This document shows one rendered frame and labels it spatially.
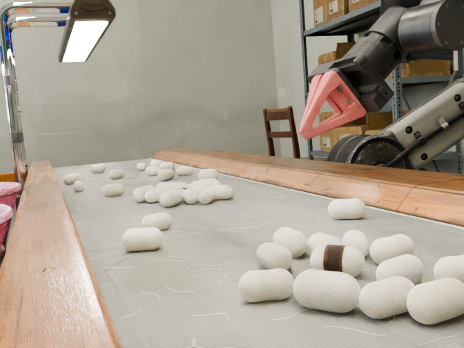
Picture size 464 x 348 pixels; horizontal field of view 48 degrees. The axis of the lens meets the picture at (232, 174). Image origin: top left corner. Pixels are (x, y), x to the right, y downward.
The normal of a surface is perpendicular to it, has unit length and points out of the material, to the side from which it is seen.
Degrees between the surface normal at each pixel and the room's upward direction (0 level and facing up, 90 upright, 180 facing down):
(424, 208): 45
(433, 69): 89
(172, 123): 90
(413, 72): 91
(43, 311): 0
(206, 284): 0
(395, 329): 0
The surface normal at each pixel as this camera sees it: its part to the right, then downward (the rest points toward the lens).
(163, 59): 0.31, 0.07
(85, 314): -0.07, -0.99
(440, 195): -0.72, -0.62
